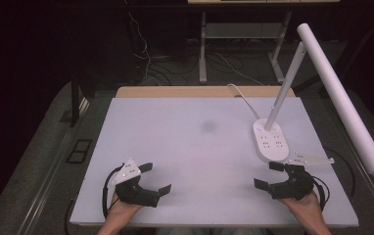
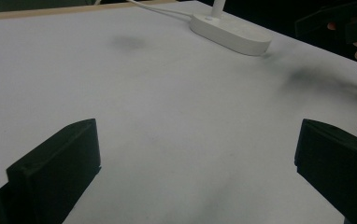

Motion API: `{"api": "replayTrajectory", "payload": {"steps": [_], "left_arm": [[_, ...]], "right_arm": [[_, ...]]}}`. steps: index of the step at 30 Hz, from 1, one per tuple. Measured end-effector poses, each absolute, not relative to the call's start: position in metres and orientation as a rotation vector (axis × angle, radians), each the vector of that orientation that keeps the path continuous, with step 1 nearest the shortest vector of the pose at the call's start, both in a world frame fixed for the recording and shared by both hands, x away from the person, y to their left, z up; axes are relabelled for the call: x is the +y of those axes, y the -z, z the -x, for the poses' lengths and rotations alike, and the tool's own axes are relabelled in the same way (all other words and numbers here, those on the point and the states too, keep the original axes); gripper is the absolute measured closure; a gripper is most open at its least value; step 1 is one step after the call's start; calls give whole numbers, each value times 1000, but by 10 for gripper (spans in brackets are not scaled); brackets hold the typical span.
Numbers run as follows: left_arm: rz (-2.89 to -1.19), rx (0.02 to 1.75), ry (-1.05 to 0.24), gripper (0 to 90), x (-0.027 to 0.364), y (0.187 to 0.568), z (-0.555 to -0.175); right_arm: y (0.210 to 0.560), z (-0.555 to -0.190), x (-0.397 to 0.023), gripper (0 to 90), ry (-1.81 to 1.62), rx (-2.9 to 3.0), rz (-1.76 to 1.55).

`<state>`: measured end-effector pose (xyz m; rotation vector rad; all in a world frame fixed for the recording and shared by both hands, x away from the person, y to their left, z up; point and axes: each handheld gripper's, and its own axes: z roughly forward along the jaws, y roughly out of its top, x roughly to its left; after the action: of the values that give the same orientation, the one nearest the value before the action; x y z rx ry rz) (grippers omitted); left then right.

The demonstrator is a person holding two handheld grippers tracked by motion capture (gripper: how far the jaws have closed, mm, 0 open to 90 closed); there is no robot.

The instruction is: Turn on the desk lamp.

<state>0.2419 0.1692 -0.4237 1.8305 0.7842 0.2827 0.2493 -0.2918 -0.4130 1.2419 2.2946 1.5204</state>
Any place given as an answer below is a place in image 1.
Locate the person's left hand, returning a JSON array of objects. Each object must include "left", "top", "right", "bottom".
[{"left": 104, "top": 192, "right": 144, "bottom": 227}]

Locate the thin black cable loop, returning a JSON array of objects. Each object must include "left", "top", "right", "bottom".
[{"left": 323, "top": 147, "right": 356, "bottom": 201}]

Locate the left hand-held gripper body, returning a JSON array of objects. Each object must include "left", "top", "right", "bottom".
[{"left": 111, "top": 159, "right": 161, "bottom": 209}]

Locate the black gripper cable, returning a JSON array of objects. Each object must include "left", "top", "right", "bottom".
[
  {"left": 311, "top": 175, "right": 332, "bottom": 212},
  {"left": 101, "top": 164, "right": 124, "bottom": 219}
]

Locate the white metal-framed desk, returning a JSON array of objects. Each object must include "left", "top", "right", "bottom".
[{"left": 186, "top": 0, "right": 342, "bottom": 85}]

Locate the white table board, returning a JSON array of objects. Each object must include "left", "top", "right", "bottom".
[{"left": 70, "top": 96, "right": 360, "bottom": 229}]

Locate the tangle of floor cables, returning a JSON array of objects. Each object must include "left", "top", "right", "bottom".
[{"left": 122, "top": 0, "right": 264, "bottom": 87}]

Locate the person's right hand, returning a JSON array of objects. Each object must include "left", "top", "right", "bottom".
[{"left": 278, "top": 191, "right": 325, "bottom": 227}]

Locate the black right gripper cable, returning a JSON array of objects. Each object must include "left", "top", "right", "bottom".
[{"left": 311, "top": 175, "right": 332, "bottom": 212}]

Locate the white lamp cable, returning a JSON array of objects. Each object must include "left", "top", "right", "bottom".
[{"left": 226, "top": 83, "right": 262, "bottom": 120}]

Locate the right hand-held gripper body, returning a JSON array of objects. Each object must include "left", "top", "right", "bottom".
[{"left": 267, "top": 151, "right": 336, "bottom": 201}]

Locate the black rectangular floor frame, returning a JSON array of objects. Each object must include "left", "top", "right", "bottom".
[{"left": 65, "top": 138, "right": 94, "bottom": 165}]

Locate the white desk lamp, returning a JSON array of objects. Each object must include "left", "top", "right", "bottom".
[{"left": 252, "top": 23, "right": 374, "bottom": 165}]

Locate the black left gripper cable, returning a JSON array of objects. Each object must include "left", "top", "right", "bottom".
[{"left": 101, "top": 164, "right": 124, "bottom": 219}]

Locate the black stand post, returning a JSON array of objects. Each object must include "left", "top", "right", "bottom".
[{"left": 70, "top": 76, "right": 81, "bottom": 128}]

